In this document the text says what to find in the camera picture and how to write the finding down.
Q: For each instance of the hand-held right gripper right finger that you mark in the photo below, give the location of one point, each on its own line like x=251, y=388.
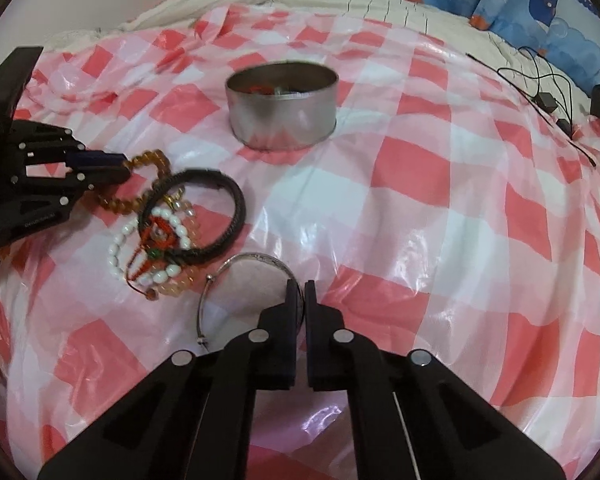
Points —
x=311, y=310

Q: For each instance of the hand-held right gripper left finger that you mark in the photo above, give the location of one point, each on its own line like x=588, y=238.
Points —
x=294, y=310

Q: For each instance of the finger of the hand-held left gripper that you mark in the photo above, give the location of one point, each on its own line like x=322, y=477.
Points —
x=105, y=179
x=97, y=160

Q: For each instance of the silver bangle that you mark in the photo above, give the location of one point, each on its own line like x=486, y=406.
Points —
x=240, y=258

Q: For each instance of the round metal tin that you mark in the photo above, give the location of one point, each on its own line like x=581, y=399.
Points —
x=280, y=120

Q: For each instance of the red checkered plastic sheet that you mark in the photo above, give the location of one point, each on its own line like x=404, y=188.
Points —
x=429, y=210

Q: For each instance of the black power adapter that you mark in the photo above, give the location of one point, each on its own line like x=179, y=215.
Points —
x=563, y=126
x=547, y=101

